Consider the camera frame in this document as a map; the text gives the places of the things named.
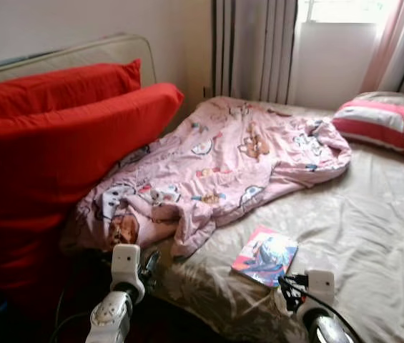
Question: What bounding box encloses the colourful comic book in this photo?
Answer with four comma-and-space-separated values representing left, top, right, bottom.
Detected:
231, 226, 299, 288

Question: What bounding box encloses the bed with beige floral sheet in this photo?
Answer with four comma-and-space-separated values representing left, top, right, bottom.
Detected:
60, 96, 404, 343

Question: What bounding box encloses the pink cartoon print quilt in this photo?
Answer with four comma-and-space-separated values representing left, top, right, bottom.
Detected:
60, 96, 353, 259

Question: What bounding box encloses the large plain red cushion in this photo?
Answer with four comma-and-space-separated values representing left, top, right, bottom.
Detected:
0, 82, 184, 290

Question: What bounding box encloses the red white blue striped pillow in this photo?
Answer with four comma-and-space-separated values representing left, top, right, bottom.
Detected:
332, 99, 404, 169

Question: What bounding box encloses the red cushion with flange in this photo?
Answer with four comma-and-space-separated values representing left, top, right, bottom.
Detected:
0, 59, 142, 121

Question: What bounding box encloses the pink sheer curtain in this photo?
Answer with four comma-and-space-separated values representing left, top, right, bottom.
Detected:
359, 0, 404, 94

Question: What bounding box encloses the bright window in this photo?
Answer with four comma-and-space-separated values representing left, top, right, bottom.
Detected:
297, 0, 403, 26

